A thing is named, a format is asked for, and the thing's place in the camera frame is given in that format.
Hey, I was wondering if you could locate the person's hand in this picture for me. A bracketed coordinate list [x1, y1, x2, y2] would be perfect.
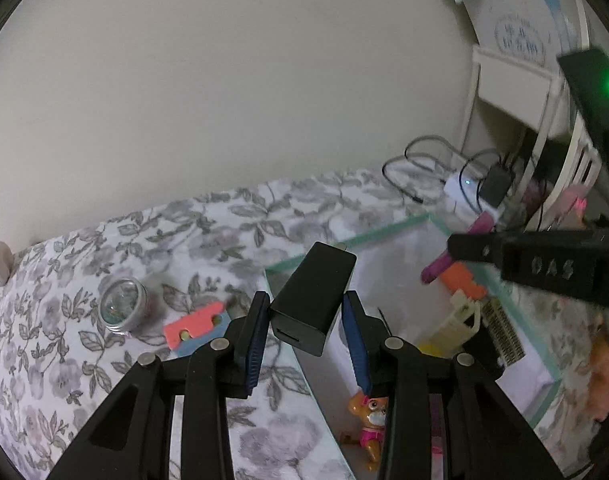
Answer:
[586, 325, 609, 422]

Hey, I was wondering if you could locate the cream plastic clip toy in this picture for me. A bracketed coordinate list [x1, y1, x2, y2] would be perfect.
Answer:
[428, 290, 482, 358]

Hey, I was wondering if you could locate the orange blue toy gun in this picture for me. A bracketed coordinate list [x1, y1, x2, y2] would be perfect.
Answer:
[439, 262, 487, 300]

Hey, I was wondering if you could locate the white power strip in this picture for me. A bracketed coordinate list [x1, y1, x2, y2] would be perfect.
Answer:
[444, 172, 483, 214]

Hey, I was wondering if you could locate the orange blue toy block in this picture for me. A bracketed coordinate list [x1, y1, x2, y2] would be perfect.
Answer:
[163, 301, 231, 356]

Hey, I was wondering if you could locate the black cable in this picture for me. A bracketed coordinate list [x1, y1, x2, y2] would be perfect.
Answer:
[382, 134, 511, 212]

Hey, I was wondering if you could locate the brown pup figurine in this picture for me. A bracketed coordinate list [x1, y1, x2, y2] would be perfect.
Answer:
[339, 390, 388, 471]

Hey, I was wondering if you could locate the black power adapter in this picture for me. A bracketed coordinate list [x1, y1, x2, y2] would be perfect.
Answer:
[479, 164, 515, 208]

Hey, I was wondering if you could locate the yellow round toy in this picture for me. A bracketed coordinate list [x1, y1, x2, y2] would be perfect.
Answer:
[417, 342, 444, 358]

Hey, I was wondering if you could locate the teal-rimmed white box tray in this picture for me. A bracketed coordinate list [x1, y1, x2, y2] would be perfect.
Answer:
[263, 212, 566, 480]

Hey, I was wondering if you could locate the white shelf rack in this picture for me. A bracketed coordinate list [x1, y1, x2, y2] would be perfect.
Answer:
[458, 44, 565, 162]

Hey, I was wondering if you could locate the small beige comb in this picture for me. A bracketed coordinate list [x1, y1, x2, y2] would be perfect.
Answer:
[481, 297, 525, 367]

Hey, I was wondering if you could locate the black rectangular charger box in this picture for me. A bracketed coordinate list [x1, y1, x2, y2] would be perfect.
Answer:
[271, 242, 357, 358]

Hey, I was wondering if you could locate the pink plastic toy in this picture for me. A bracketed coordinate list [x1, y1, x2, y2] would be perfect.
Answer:
[420, 211, 494, 284]

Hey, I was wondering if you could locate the round metal tin glass lid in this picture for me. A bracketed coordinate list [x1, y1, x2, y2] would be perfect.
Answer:
[98, 278, 149, 335]

